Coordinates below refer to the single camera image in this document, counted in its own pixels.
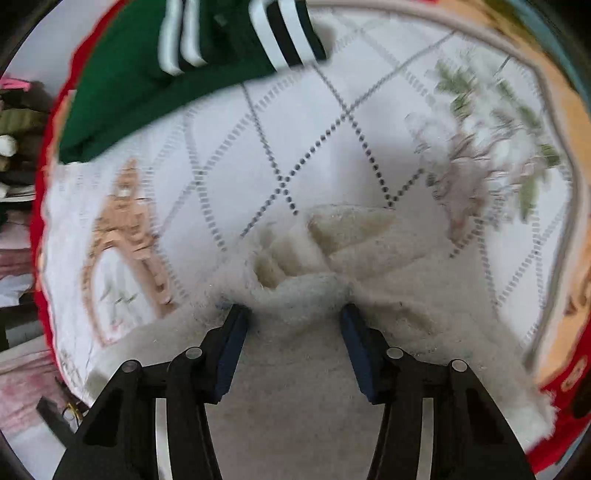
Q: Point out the white diamond-print cloth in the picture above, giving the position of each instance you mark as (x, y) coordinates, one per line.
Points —
(323, 115)

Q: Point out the olive green puffer vest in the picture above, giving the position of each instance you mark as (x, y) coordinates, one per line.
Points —
(23, 121)

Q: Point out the clothes rack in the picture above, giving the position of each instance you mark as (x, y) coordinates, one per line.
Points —
(18, 184)

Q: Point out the red floral blanket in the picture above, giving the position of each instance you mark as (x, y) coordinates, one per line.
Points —
(572, 152)

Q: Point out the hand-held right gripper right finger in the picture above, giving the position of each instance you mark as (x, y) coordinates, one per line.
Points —
(360, 355)

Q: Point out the bright pink garment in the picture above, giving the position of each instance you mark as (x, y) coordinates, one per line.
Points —
(11, 84)

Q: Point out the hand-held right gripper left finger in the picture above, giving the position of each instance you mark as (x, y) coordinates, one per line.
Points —
(231, 355)

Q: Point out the white fuzzy jacket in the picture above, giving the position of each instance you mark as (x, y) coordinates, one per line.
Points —
(300, 369)

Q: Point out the green garment with white stripes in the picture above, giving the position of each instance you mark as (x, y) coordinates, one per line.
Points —
(129, 92)

